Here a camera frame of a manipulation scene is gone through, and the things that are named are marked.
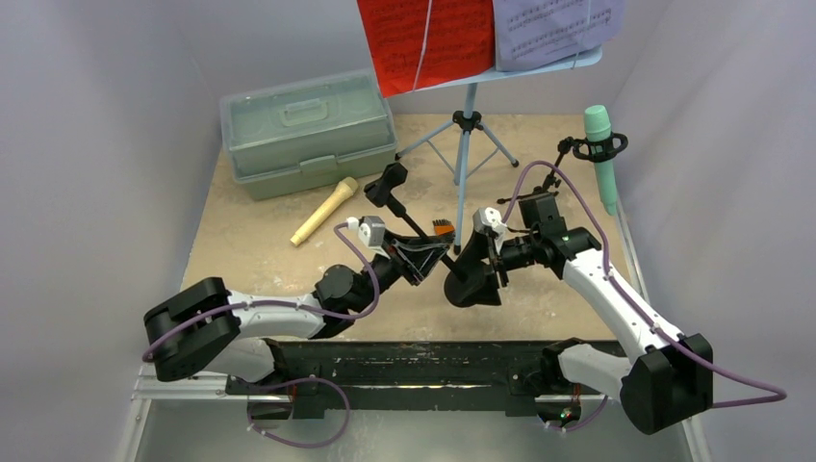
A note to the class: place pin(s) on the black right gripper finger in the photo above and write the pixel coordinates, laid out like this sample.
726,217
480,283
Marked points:
476,250
476,284

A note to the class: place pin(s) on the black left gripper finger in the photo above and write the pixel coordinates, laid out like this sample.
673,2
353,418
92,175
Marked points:
418,243
419,261

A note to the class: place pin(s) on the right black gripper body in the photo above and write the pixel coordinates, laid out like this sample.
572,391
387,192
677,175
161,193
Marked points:
499,261

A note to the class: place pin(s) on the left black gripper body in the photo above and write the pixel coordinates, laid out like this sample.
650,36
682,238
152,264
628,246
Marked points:
387,270

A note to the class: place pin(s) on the black round-base microphone stand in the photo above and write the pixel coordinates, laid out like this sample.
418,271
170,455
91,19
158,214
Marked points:
380,193

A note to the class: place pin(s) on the cream yellow microphone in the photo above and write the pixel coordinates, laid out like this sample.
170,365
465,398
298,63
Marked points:
344,190

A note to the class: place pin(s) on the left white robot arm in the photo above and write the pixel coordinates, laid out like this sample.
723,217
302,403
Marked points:
209,328

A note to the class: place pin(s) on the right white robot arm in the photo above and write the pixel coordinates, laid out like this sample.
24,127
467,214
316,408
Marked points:
625,306

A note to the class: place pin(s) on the orange black hex key set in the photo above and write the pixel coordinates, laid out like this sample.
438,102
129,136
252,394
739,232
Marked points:
444,232

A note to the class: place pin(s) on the black tripod microphone stand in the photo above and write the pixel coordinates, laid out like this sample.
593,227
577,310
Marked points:
579,148

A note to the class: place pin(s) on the light blue music stand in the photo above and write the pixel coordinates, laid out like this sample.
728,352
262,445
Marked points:
469,120

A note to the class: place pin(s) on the grey-green plastic toolbox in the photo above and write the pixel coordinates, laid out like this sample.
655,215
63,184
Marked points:
308,134

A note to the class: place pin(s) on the mint green microphone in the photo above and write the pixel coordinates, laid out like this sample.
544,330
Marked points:
597,128

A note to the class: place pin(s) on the red sheet music page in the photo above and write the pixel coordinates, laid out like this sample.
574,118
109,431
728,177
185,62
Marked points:
418,44

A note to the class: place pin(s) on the lavender sheet music page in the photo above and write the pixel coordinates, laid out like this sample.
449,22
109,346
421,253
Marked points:
535,33

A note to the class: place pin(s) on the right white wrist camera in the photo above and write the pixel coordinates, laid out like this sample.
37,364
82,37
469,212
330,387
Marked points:
488,221

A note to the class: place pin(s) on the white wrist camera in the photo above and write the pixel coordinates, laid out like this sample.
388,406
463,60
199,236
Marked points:
370,231
488,221

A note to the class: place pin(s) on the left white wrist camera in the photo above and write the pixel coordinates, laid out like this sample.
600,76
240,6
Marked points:
370,231

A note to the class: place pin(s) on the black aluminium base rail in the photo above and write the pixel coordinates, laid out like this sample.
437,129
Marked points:
477,376

